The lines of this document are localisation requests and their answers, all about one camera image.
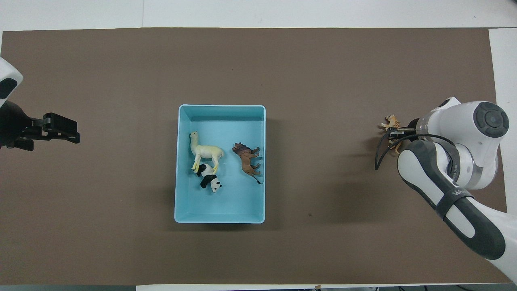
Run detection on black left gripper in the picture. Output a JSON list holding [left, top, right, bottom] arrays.
[[0, 100, 80, 151]]

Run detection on orange striped tiger toy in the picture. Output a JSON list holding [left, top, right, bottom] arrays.
[[380, 115, 401, 154]]

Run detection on brown lion toy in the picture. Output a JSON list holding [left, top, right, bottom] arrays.
[[231, 142, 264, 185]]

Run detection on cream llama toy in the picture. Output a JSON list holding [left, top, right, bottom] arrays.
[[189, 131, 224, 173]]

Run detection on light blue storage box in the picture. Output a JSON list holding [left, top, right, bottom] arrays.
[[174, 104, 266, 224]]

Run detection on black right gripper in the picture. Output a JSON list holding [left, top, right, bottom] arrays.
[[388, 117, 423, 147]]

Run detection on black white panda toy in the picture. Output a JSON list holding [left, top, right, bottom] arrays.
[[197, 163, 222, 194]]

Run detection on brown table mat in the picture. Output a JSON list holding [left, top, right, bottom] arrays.
[[0, 27, 515, 285]]

